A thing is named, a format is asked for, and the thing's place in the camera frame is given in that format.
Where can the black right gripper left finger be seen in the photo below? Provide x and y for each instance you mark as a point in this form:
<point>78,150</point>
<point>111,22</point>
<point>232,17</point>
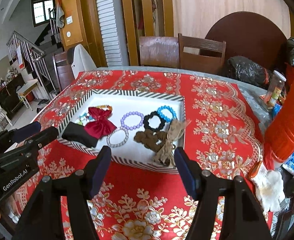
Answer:
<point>42,216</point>

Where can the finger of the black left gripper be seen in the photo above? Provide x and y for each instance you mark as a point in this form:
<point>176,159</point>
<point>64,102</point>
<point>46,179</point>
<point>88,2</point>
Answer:
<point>40,140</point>
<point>19,135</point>

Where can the black velvet pouch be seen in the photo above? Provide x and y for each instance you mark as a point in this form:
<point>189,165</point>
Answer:
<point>76,132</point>

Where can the red satin bow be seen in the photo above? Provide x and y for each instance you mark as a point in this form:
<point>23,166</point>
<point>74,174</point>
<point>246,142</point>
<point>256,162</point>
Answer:
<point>101,126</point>

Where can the leopard print bow clip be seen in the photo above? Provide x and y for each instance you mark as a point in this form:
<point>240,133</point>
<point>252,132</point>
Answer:
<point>176,129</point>

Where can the brown flower scrunchie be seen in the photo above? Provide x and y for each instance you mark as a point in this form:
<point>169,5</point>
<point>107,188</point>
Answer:
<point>151,140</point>

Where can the small white side table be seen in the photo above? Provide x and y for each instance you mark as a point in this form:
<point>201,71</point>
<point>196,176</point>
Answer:
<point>26,89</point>

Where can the metal stair railing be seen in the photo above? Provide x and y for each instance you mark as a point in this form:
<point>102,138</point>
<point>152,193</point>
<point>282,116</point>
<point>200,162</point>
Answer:
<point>38,55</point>

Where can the white jacket on chair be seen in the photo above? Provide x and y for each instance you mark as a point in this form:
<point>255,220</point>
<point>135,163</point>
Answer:
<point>80,60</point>

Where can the stack of red cups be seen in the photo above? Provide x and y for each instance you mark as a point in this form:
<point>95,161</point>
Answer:
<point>279,136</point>

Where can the striped white tray box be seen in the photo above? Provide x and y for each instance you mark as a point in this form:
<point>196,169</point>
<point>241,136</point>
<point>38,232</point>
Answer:
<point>131,110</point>

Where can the window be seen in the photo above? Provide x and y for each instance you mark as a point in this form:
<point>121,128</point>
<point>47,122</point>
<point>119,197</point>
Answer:
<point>40,11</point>

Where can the clear jar with label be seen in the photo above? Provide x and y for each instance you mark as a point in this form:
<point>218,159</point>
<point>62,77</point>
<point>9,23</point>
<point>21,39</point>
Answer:
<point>274,90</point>

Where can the black plastic bag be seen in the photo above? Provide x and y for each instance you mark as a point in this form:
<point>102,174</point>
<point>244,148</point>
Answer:
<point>243,69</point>

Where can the wooden chair behind table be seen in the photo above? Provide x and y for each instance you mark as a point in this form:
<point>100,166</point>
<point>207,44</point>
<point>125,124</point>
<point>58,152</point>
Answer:
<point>201,55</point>

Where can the round dark wooden tabletop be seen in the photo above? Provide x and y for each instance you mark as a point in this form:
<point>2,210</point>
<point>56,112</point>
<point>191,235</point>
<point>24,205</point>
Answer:
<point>251,35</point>

